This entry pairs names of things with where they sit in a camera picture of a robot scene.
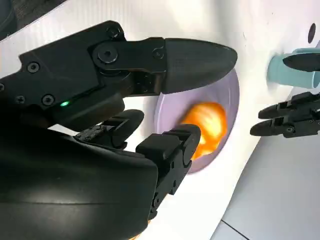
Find orange and white bread roll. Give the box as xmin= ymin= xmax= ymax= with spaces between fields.
xmin=179 ymin=101 xmax=229 ymax=161

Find lilac plate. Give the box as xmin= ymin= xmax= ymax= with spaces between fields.
xmin=153 ymin=67 xmax=241 ymax=175

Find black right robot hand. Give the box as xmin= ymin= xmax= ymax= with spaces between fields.
xmin=0 ymin=21 xmax=238 ymax=240

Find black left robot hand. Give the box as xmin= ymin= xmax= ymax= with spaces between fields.
xmin=249 ymin=53 xmax=320 ymax=138

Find black table grommet hole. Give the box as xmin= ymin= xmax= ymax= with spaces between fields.
xmin=307 ymin=22 xmax=317 ymax=44

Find pale green mug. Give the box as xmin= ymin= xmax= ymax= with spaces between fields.
xmin=267 ymin=47 xmax=320 ymax=90

